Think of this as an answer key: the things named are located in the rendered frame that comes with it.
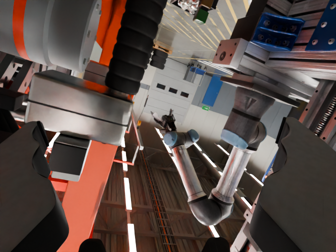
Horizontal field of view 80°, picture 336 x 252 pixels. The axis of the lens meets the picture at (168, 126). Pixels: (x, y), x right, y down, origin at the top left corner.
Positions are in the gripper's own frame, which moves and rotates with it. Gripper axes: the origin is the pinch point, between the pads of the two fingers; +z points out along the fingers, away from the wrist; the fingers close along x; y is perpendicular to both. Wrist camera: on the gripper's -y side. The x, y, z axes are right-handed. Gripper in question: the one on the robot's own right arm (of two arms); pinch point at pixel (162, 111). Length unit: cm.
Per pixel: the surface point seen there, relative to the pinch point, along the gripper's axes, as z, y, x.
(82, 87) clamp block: 6.8, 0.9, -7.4
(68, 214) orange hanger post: 47, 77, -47
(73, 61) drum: 20.5, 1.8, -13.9
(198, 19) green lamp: 70, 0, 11
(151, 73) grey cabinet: 1099, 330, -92
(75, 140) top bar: 4.8, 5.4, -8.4
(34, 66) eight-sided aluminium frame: 42, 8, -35
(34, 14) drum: 18.5, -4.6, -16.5
